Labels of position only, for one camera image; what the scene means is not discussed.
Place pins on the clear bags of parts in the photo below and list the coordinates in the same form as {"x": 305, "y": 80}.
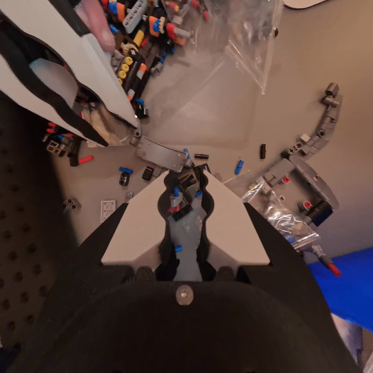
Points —
{"x": 247, "y": 43}

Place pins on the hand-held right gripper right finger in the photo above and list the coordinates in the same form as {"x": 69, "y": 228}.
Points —
{"x": 236, "y": 233}

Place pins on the partly built lego engine block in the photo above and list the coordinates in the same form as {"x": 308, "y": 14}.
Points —
{"x": 137, "y": 72}

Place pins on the loose black lego pin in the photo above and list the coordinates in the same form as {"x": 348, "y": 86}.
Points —
{"x": 262, "y": 151}

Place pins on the light grey lego connector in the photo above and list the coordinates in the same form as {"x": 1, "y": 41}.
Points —
{"x": 71, "y": 204}

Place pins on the loose blue lego pin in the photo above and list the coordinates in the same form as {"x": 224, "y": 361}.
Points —
{"x": 239, "y": 167}

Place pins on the dark grey lego subassembly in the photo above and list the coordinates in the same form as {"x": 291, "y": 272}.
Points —
{"x": 306, "y": 177}

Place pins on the dark grey lego panel assembly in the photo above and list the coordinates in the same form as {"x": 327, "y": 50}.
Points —
{"x": 160, "y": 154}

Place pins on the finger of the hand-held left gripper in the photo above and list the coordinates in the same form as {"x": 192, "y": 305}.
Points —
{"x": 87, "y": 64}
{"x": 17, "y": 90}

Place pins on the black perforated board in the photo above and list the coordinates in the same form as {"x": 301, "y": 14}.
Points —
{"x": 23, "y": 233}

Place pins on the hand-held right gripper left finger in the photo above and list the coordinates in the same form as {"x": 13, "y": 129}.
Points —
{"x": 137, "y": 233}

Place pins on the pile of lego pieces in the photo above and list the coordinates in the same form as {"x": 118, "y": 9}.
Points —
{"x": 132, "y": 22}

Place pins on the grey lego shaft red tip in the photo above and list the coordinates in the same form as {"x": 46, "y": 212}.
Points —
{"x": 326, "y": 259}

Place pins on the person's left hand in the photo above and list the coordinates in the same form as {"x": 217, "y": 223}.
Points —
{"x": 96, "y": 23}

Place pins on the empty clear plastic bag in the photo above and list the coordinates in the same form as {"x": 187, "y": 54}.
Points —
{"x": 279, "y": 221}

